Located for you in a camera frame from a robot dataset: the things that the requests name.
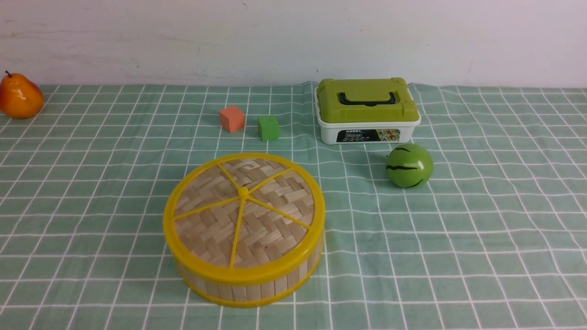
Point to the yellow woven steamer lid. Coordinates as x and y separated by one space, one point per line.
246 219

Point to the yellow bamboo steamer basket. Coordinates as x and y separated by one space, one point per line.
252 296

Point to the green foam cube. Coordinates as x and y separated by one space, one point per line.
268 128

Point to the orange foam cube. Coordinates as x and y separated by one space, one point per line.
232 119

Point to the green white lidded box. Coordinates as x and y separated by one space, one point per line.
365 111

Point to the green toy watermelon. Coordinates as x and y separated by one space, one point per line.
409 165

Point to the green checkered tablecloth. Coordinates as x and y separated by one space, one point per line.
497 238

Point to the orange toy pear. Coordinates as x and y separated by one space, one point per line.
20 98

